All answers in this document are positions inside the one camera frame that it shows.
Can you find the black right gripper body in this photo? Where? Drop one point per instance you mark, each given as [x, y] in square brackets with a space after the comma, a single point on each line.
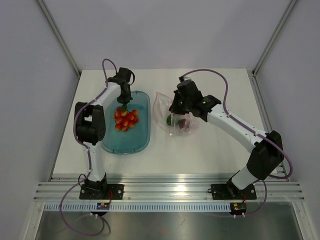
[185, 106]

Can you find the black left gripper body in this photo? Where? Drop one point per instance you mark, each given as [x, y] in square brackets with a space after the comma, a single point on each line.
[125, 97]

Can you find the green fake lime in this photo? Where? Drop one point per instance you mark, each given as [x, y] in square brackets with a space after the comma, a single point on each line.
[171, 120]

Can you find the clear pink zip top bag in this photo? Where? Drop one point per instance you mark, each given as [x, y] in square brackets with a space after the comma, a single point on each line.
[160, 112]

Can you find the dark purple fake plum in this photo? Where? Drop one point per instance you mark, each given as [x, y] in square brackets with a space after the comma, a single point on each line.
[184, 124]

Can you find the red strawberry bunch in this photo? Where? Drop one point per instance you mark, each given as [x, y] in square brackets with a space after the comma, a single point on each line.
[125, 119]

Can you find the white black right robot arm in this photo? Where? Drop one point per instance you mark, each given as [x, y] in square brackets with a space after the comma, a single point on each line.
[265, 149]

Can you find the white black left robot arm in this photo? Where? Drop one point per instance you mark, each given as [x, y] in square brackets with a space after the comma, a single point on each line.
[89, 129]

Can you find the blue transparent plastic tray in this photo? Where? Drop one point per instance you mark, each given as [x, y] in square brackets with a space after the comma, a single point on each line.
[128, 132]

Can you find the aluminium mounting rail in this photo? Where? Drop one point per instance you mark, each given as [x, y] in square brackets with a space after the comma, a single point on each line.
[166, 188]

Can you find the left aluminium frame post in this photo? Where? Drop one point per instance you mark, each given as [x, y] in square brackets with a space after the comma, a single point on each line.
[49, 18]

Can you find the aluminium frame post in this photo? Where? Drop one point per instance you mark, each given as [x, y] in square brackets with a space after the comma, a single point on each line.
[274, 36]
[49, 18]

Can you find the white slotted cable duct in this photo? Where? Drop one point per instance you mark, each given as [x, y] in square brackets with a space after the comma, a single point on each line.
[194, 207]

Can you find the right aluminium frame post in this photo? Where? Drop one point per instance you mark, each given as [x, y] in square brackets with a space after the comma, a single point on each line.
[274, 36]

